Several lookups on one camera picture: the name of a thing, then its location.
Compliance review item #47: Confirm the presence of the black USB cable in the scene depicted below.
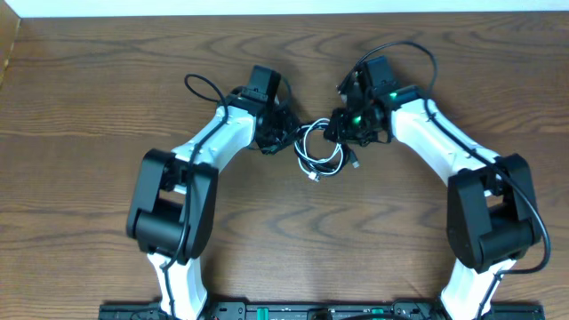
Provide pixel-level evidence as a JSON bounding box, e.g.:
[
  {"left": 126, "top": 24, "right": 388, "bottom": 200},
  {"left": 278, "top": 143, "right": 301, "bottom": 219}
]
[{"left": 293, "top": 122, "right": 361, "bottom": 177}]

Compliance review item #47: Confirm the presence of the white USB cable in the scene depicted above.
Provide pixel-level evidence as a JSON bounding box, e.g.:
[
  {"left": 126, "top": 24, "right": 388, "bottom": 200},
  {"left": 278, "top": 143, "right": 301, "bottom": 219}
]
[{"left": 293, "top": 117, "right": 346, "bottom": 182}]

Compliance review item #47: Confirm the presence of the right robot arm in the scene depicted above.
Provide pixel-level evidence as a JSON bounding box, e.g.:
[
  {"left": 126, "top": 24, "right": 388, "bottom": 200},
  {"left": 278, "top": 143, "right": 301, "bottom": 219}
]
[{"left": 325, "top": 56, "right": 551, "bottom": 319}]

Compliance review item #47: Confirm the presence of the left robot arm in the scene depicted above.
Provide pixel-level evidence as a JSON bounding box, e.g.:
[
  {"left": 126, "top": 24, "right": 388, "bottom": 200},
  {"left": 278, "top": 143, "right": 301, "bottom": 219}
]
[{"left": 125, "top": 65, "right": 299, "bottom": 319}]

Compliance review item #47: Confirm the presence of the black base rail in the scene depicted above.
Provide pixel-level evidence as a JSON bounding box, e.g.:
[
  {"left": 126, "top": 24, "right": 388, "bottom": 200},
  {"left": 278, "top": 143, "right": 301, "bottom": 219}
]
[{"left": 97, "top": 300, "right": 546, "bottom": 320}]

